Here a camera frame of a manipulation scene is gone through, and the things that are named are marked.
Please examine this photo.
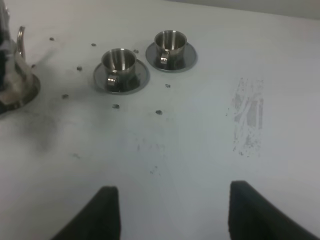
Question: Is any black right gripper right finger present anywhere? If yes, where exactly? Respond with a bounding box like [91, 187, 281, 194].
[228, 180, 319, 240]

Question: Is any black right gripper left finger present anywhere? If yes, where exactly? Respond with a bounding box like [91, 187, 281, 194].
[53, 186, 121, 240]

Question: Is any stainless steel teapot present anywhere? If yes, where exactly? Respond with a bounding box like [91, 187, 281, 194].
[0, 4, 35, 115]

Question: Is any near stainless steel teacup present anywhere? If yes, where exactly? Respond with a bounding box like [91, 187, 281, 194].
[101, 48, 137, 93]

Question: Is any stainless steel teacup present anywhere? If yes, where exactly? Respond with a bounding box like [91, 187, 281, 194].
[101, 48, 137, 93]
[154, 30, 188, 70]

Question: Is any far stainless steel teacup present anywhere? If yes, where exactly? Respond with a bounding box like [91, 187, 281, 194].
[154, 30, 188, 70]

